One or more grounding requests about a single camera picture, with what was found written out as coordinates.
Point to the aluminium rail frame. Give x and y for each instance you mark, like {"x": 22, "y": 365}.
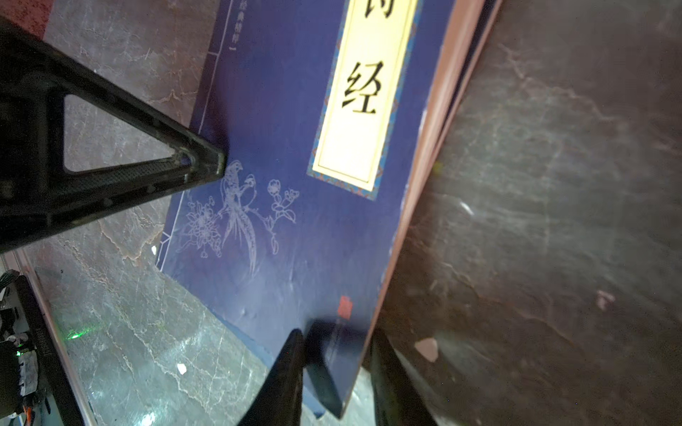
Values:
{"x": 39, "y": 385}

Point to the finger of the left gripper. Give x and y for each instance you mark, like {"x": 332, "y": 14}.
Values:
{"x": 40, "y": 196}

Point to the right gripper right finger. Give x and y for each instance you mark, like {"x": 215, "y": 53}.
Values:
{"x": 396, "y": 400}

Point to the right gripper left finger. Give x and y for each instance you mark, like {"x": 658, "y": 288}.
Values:
{"x": 279, "y": 401}

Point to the purple book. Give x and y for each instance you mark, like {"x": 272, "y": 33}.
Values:
{"x": 332, "y": 114}

